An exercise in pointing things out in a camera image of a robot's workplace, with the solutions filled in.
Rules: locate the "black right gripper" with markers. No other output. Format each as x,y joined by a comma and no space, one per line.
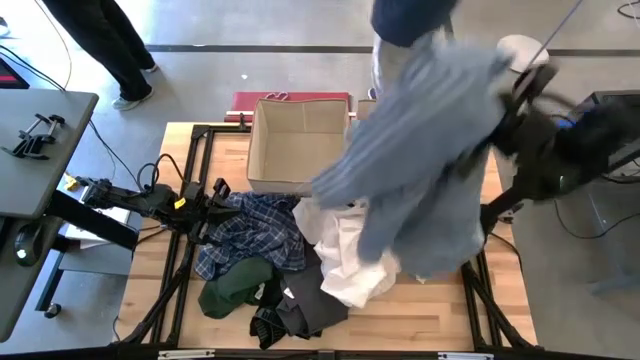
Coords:
517,125

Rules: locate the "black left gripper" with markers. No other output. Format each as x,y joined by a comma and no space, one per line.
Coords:
192,210

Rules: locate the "blue plaid shirt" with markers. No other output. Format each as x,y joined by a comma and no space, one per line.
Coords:
260,230

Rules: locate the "light blue striped garment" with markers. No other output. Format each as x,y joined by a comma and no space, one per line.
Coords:
420,150

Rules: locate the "plain black garment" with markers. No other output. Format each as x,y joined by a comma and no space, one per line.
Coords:
310,300

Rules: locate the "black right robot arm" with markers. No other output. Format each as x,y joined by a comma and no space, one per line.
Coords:
575,150

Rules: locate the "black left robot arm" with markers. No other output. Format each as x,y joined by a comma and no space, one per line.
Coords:
120,199

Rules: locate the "white round stand base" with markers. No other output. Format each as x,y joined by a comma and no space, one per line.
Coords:
520,47

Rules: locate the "dark green garment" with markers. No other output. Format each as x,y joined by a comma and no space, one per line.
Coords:
230,290

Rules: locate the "light wooden slat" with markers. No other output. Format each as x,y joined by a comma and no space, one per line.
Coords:
237,114

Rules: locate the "white paper booklet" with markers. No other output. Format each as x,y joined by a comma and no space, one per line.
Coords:
117,215

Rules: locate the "left cardboard box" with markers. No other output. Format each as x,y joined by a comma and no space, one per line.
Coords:
300,150

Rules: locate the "black computer tower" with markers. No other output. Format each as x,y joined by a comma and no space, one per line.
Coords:
620,97

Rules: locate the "thin grey stand pole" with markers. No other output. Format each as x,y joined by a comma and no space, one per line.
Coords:
560,27

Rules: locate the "red floor mat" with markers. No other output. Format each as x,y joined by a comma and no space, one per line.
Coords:
250,96

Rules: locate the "black desk base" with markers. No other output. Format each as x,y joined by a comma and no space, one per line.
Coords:
95,220

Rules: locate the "black garment with white print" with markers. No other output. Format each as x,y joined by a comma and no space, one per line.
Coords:
267,327

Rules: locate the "small yellow object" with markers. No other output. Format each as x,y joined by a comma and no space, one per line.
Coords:
71,182

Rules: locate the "grey desk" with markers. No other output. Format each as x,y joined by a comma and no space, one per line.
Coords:
35,175

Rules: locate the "blue-grey metal side table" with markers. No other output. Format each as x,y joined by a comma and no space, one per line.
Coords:
617,282

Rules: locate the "black bar clamp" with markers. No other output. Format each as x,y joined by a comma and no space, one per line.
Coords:
42,127
27,149

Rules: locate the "black round desk device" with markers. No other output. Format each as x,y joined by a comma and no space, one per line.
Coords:
27,245

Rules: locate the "black case with red stripe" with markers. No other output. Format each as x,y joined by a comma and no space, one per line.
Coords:
10,75

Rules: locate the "silver metal bracket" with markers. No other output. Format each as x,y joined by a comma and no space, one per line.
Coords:
185,354
465,356

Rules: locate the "black frame bar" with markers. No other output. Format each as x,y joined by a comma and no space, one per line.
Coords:
280,356

